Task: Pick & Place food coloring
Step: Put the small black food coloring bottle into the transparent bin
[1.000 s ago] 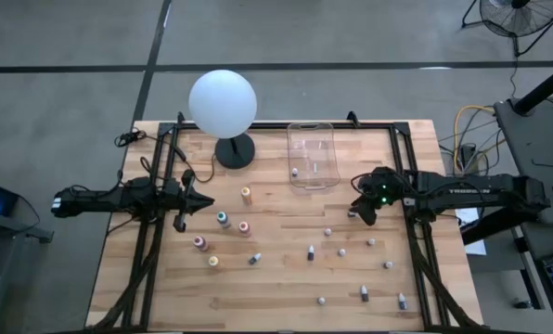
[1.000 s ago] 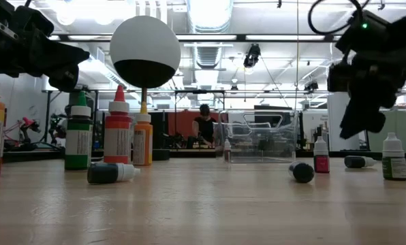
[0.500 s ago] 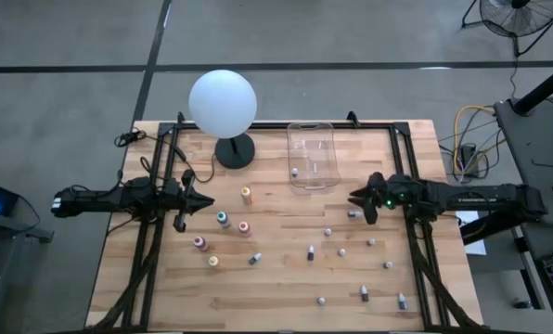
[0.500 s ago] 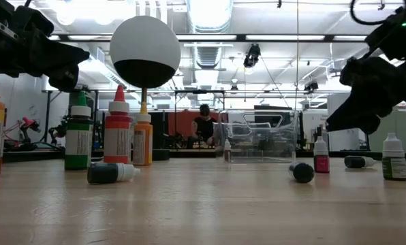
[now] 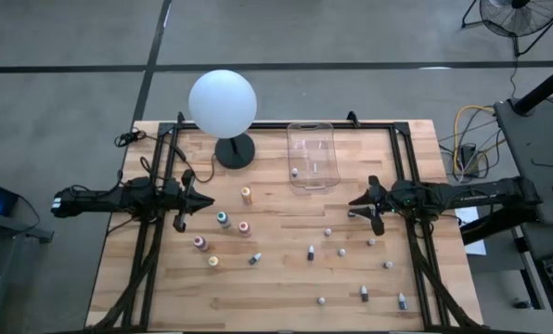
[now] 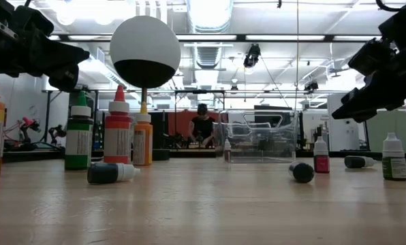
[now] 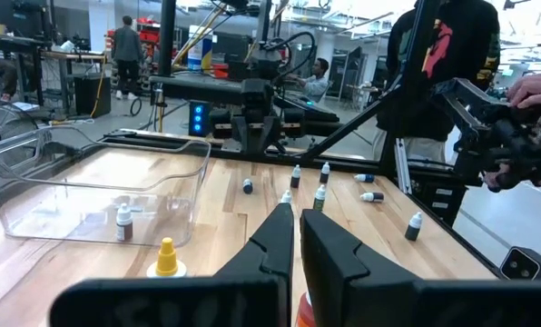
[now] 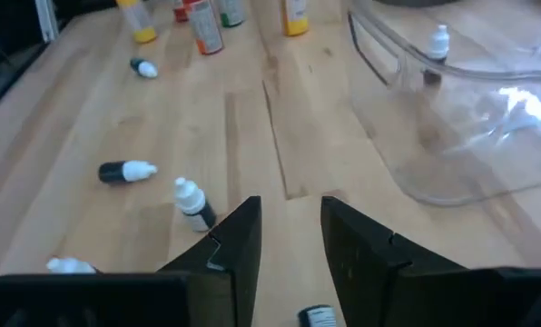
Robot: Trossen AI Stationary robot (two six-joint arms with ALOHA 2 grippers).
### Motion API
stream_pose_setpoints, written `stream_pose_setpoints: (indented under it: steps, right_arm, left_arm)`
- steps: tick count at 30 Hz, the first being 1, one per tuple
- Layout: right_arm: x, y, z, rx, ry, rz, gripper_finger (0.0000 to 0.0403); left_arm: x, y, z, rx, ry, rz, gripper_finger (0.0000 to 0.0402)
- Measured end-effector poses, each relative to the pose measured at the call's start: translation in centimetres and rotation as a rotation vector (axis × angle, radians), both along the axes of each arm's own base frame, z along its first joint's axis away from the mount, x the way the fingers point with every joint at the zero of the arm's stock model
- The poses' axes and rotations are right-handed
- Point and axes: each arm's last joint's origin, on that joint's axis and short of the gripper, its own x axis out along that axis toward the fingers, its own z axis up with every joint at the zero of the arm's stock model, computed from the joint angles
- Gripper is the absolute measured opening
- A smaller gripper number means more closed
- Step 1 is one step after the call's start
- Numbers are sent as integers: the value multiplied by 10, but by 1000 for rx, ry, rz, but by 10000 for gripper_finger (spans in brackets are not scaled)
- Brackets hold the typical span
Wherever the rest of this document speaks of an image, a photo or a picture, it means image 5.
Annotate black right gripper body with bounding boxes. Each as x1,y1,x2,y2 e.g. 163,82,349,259
367,174,401,238

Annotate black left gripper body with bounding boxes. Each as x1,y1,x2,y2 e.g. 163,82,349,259
163,168,202,234

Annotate clear plastic bin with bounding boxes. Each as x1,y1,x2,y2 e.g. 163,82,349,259
286,121,342,192

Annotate black lamp cable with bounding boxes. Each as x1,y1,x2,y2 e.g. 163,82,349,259
113,128,218,185

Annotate grey equipment stand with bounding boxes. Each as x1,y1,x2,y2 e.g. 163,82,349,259
0,208,56,246

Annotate dark side desk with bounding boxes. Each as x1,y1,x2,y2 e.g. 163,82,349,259
493,96,553,227

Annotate yellow cable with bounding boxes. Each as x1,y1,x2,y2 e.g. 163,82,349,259
451,104,498,176

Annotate black floor fan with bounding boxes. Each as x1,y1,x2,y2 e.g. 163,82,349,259
460,0,553,58

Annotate black pole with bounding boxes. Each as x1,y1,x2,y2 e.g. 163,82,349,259
511,58,553,117

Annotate white paper sheet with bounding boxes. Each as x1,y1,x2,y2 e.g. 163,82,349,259
453,205,488,257

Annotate white globe table lamp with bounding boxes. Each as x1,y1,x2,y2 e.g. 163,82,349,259
187,69,259,171

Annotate black power strip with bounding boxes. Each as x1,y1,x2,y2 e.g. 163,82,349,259
459,143,481,178

